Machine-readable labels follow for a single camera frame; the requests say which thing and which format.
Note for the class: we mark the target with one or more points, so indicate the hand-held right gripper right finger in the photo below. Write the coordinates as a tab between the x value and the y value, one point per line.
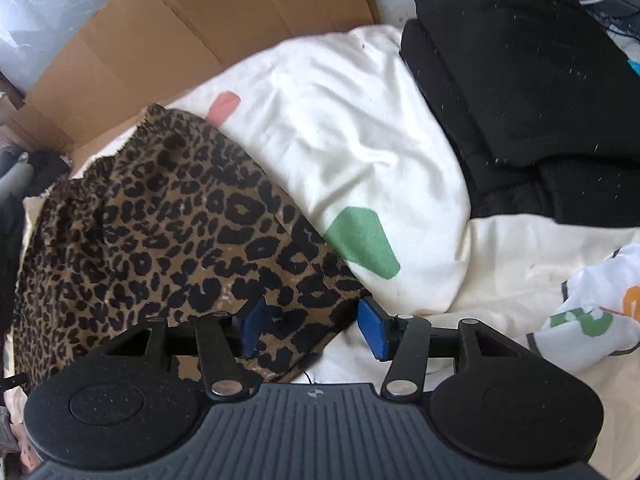
375	327

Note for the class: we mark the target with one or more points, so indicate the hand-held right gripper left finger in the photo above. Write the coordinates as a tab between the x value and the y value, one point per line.
252	327

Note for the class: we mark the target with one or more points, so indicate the leopard print garment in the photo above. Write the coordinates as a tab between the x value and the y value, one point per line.
150	240

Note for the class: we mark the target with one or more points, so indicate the cream printed blanket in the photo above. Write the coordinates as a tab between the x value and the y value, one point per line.
375	125

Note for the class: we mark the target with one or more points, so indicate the grey neck pillow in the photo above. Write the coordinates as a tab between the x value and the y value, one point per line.
15	175

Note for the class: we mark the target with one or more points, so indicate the black folded garment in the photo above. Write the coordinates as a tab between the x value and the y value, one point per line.
525	85

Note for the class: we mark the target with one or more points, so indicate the flattened cardboard sheet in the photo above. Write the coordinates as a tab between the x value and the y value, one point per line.
200	25

